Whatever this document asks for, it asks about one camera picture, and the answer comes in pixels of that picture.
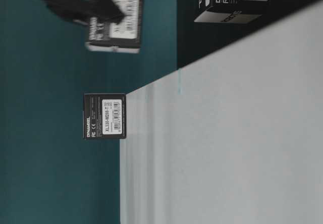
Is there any black Dynamixel box front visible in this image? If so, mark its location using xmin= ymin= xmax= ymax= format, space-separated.
xmin=194 ymin=0 xmax=270 ymax=24

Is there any black dynamixel box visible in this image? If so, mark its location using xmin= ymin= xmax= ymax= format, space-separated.
xmin=85 ymin=0 xmax=144 ymax=53
xmin=194 ymin=0 xmax=270 ymax=24

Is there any black white Robotis box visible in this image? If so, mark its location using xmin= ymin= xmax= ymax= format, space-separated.
xmin=83 ymin=93 xmax=127 ymax=140

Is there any white base board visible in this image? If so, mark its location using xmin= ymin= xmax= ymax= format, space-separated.
xmin=120 ymin=1 xmax=322 ymax=223

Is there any black base board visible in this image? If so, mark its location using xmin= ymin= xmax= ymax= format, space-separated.
xmin=177 ymin=0 xmax=317 ymax=68

